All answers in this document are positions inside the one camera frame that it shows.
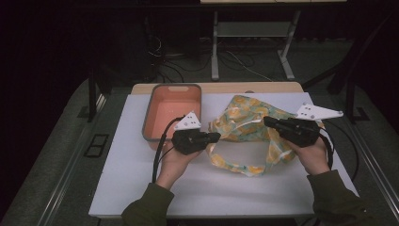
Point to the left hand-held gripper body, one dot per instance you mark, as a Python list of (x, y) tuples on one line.
[(188, 138)]

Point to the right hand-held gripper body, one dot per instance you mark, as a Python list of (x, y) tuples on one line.
[(298, 130)]

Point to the orange basket with grey rim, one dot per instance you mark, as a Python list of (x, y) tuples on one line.
[(169, 106)]

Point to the person's left hand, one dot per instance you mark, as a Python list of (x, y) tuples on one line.
[(174, 164)]

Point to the person's right hand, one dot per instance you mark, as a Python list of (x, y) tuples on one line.
[(312, 158)]

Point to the white table board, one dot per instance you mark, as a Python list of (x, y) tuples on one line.
[(219, 194)]

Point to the black metal stand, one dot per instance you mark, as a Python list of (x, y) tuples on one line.
[(92, 94), (350, 100)]

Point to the aluminium rail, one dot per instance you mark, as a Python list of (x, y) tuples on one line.
[(66, 175), (373, 163)]

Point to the black floor outlet frame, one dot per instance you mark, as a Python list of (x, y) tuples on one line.
[(96, 145)]

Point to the grey metal table frame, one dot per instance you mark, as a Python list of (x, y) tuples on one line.
[(251, 29)]

